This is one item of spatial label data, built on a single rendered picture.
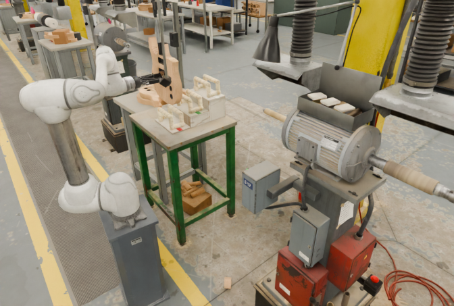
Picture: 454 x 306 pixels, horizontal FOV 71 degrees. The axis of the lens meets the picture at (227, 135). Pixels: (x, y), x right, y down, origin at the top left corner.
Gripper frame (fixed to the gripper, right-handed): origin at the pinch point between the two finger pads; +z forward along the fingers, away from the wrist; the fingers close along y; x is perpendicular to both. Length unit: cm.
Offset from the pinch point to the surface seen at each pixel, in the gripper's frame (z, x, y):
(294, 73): 21, 22, 95
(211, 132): 20, -38, 26
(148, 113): -1.4, -36.7, -29.0
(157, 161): 0, -80, -26
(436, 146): 302, -127, 81
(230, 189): 38, -97, 25
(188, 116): 11.1, -28.3, 11.4
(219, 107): 36.8, -27.7, 13.8
